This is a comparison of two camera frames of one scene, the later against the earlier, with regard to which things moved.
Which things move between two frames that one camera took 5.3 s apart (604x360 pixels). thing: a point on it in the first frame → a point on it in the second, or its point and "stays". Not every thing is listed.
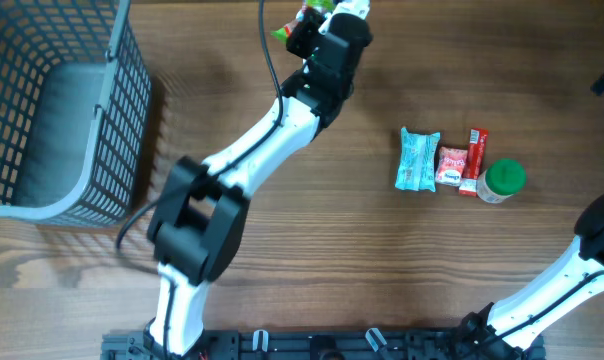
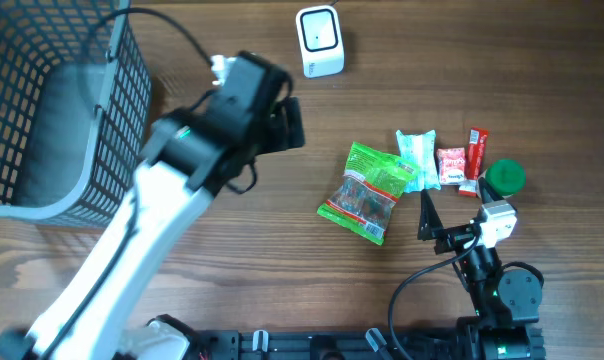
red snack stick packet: [475, 162] stays
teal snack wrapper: [417, 160] stays
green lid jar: [503, 178] stays
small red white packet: [451, 166] stays
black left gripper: [302, 32] → [289, 128]
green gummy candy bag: [283, 33] → [368, 191]
